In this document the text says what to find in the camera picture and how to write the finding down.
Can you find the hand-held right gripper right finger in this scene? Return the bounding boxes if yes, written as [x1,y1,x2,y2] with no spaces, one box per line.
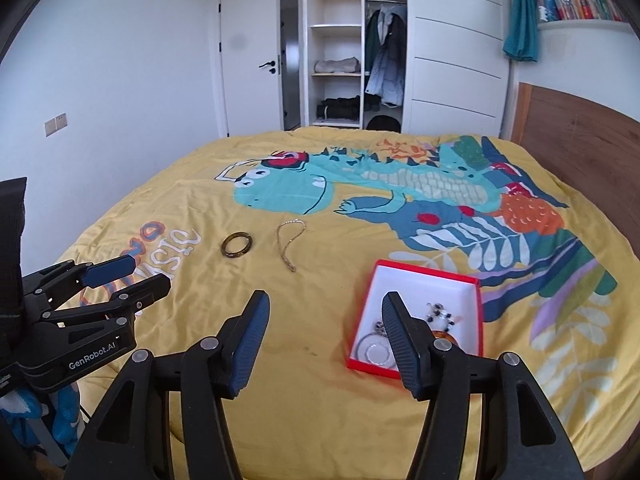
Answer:
[381,291,586,480]

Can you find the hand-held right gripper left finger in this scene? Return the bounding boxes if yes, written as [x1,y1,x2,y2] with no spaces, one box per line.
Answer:
[64,290,271,480]

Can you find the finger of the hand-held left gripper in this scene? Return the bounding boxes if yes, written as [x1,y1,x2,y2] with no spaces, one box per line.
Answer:
[22,255,137,306]
[45,274,172,341]

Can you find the silver hoop bracelet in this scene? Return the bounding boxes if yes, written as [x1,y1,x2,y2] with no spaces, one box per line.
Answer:
[356,334,398,366]

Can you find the brown and white beaded bracelet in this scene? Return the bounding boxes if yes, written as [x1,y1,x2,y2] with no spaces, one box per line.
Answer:
[425,302,458,328]

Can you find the red jewelry box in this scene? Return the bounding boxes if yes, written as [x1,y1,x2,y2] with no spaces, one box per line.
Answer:
[346,259,485,373]

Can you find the blue patterned cloth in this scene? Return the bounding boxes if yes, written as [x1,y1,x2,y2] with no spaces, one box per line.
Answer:
[0,385,83,468]

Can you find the yellow dinosaur printed blanket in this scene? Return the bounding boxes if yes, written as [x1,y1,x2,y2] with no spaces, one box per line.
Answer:
[52,130,640,480]

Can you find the dark brown bangle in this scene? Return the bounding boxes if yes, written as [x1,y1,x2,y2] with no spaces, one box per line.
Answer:
[221,231,254,259]

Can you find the dark bag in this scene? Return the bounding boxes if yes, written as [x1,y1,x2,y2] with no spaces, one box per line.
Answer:
[366,115,402,133]

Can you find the folded black clothes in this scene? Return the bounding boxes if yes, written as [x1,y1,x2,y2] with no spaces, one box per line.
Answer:
[316,95,362,122]

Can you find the wooden headboard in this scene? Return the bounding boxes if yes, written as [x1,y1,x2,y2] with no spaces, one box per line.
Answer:
[510,81,640,241]

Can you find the white door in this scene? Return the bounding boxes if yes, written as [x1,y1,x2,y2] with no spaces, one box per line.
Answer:
[217,0,283,138]

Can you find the hanging coats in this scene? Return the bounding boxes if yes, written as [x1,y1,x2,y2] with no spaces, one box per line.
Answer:
[363,4,407,108]

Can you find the folded light clothes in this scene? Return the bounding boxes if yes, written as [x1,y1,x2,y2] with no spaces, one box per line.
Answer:
[314,58,361,74]

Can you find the white wardrobe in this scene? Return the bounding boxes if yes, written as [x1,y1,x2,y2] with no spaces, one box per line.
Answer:
[302,0,516,136]

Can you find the teal curtain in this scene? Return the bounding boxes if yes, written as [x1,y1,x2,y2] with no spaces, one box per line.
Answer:
[502,0,541,62]

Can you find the row of books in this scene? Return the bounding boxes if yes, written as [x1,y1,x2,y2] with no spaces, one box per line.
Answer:
[534,0,628,23]

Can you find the silver chain necklace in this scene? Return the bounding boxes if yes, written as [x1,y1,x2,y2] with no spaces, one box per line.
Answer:
[276,219,307,273]

